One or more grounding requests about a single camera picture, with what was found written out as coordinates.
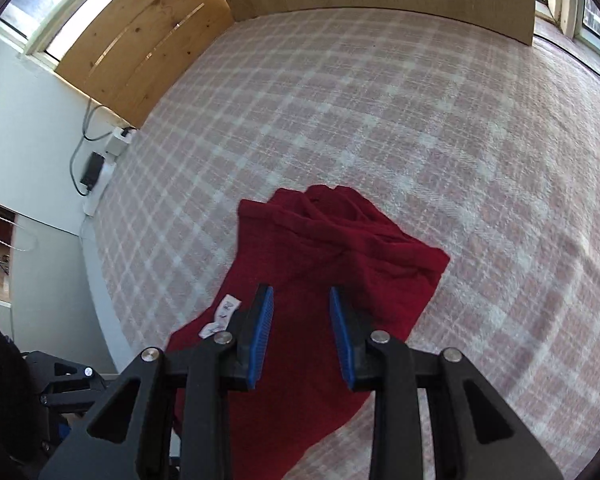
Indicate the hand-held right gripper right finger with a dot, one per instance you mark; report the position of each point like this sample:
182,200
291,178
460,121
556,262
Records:
342,340

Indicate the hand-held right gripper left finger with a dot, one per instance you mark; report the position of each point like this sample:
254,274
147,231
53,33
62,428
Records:
262,340

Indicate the white power strip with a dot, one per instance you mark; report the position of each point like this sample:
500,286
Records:
111,152

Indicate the pink plaid bed sheet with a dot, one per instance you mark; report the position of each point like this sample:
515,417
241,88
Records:
405,125

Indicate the black power adapter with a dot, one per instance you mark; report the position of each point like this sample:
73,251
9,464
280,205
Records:
92,170

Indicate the red knit garment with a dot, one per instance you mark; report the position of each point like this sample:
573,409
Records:
320,260

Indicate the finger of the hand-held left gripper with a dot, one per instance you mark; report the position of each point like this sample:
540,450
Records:
70,380

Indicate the pine wood side panel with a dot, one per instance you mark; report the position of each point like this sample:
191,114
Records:
140,40

